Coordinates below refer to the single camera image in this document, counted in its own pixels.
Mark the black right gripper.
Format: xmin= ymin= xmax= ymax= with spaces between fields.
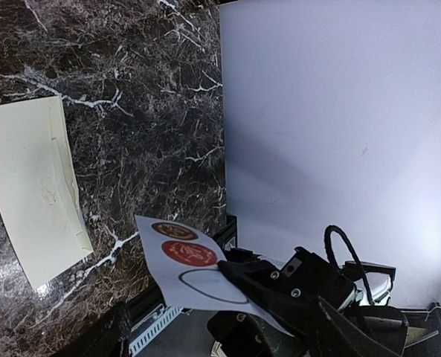
xmin=207 ymin=247 xmax=356 ymax=357

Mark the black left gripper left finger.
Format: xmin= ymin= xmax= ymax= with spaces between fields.
xmin=56 ymin=302 xmax=132 ymax=357

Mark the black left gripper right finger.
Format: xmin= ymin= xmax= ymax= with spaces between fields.
xmin=315 ymin=295 xmax=409 ymax=357

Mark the white sticker sheet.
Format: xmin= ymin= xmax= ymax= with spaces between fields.
xmin=135 ymin=216 xmax=287 ymax=333

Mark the cream paper envelope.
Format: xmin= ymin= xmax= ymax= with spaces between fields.
xmin=0 ymin=96 xmax=93 ymax=289

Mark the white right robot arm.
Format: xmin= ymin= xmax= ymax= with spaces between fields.
xmin=207 ymin=247 xmax=441 ymax=356

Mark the white slotted cable duct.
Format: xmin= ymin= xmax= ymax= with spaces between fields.
xmin=129 ymin=303 xmax=183 ymax=356

